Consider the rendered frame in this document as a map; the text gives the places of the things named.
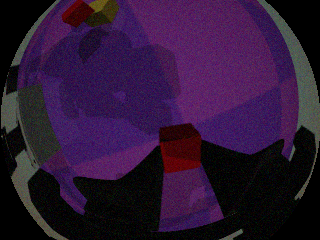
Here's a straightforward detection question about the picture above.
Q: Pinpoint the yellow cube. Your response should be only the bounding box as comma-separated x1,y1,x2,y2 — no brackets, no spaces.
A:
84,0,120,27

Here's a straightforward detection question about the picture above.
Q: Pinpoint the red cube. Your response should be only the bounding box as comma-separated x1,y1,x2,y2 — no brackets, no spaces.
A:
159,123,201,173
61,0,95,28

